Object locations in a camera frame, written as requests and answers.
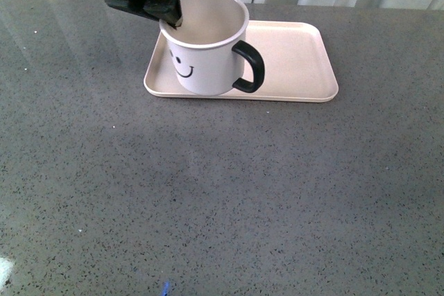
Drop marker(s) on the white smiley mug black handle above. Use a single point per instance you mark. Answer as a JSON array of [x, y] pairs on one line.
[[209, 50]]

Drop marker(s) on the beige rectangular plastic tray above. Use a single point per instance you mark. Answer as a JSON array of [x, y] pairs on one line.
[[296, 62]]

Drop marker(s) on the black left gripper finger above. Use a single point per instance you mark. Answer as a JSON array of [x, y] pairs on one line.
[[165, 10]]

